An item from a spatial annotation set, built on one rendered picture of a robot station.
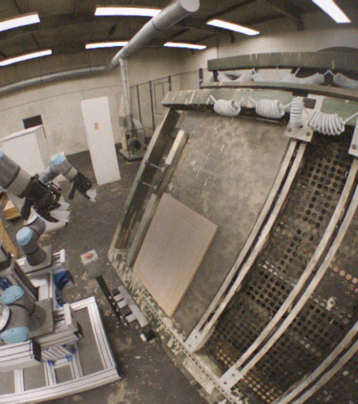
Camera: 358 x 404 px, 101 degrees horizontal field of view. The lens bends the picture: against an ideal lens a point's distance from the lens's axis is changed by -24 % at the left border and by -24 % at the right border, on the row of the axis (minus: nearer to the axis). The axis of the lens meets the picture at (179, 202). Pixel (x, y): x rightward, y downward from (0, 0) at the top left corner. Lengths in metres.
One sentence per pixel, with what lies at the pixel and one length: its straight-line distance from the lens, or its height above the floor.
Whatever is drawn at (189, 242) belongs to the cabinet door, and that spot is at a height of 1.24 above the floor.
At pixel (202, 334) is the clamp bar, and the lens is 0.94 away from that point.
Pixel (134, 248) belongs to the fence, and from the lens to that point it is 1.31.
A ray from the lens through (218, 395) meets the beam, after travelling 1.07.
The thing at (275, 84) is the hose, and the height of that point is 1.95.
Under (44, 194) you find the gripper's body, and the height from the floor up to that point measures 1.69.
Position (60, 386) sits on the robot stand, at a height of 0.23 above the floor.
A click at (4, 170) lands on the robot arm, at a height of 1.81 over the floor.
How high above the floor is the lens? 1.91
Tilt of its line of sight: 31 degrees down
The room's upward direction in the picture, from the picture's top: 3 degrees counter-clockwise
